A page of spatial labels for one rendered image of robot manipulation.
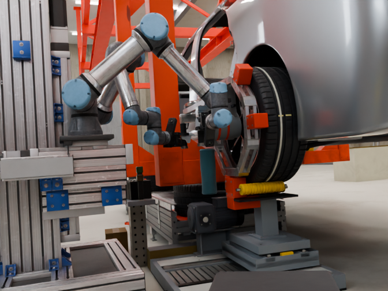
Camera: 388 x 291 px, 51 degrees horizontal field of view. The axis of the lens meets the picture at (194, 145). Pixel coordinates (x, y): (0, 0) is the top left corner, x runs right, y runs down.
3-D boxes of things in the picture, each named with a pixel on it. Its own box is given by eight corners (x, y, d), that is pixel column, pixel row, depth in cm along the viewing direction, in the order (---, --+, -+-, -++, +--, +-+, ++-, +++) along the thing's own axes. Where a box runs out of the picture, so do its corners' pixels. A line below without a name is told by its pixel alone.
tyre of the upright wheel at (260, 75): (298, 203, 216) (319, 81, 192) (258, 207, 210) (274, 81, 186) (249, 155, 275) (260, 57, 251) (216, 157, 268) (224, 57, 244)
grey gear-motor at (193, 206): (260, 251, 254) (257, 195, 255) (196, 260, 242) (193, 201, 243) (249, 246, 271) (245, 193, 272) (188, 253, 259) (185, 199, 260)
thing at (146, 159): (185, 172, 463) (183, 142, 464) (140, 176, 448) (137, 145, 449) (181, 172, 479) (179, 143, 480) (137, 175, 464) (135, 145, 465)
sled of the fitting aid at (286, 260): (319, 267, 212) (318, 248, 212) (256, 276, 202) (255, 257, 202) (275, 247, 260) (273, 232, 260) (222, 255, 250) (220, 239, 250)
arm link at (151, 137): (154, 127, 202) (155, 144, 202) (166, 128, 212) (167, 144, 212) (141, 129, 206) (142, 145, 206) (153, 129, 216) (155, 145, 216)
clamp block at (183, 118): (196, 122, 235) (196, 112, 235) (181, 122, 233) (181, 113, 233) (194, 122, 240) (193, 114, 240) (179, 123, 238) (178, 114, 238)
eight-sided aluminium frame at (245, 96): (261, 176, 200) (254, 67, 201) (249, 178, 198) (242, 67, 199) (223, 174, 252) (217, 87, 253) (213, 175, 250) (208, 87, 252)
